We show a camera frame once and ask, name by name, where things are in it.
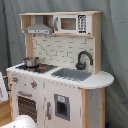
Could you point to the black toy faucet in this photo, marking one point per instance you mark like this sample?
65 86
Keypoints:
81 66

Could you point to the grey range hood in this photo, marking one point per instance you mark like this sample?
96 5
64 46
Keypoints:
39 27

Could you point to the right red stove knob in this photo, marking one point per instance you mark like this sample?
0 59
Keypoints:
33 84

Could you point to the black toy stovetop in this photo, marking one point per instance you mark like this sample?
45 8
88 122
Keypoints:
40 68

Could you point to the grey toy sink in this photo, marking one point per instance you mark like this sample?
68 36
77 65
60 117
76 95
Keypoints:
72 74

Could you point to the oven door with handle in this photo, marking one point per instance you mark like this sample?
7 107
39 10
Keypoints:
26 105

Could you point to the grey ice dispenser panel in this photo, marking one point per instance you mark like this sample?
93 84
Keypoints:
62 107

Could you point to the red stove knob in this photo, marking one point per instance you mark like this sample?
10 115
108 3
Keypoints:
33 84
14 79

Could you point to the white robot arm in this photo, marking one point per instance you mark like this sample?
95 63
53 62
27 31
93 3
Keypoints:
22 121

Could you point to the left red stove knob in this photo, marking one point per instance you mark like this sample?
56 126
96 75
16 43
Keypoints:
14 79

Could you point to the grey cabinet door handle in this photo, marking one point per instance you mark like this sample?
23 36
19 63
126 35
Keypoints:
49 111

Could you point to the small metal pot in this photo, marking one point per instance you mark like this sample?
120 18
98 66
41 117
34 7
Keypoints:
31 61

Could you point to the wooden toy kitchen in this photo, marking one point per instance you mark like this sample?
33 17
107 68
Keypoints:
87 98

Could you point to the toy microwave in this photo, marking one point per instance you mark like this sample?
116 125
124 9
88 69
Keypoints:
73 24

